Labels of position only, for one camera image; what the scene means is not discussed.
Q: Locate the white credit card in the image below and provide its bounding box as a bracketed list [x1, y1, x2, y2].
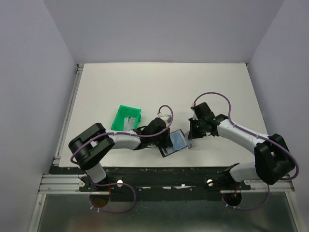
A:
[160, 147, 177, 157]

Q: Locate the black leather card holder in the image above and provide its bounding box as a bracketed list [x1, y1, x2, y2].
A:
[158, 129, 187, 158]

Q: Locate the translucent blue credit card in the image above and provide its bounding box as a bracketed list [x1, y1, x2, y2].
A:
[170, 130, 193, 151]

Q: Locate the green plastic bin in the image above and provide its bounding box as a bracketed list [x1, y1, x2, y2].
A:
[111, 105, 141, 131]

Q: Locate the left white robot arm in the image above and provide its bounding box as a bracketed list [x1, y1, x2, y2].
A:
[68, 115, 173, 191]

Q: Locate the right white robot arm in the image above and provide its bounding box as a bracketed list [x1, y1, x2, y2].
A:
[188, 102, 296, 189]

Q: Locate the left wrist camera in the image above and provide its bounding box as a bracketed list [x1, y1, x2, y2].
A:
[159, 115, 172, 125]

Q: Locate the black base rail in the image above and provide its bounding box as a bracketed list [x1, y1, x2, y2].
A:
[79, 165, 261, 203]

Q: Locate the aluminium frame rail left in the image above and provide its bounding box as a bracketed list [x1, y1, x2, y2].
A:
[52, 63, 84, 166]

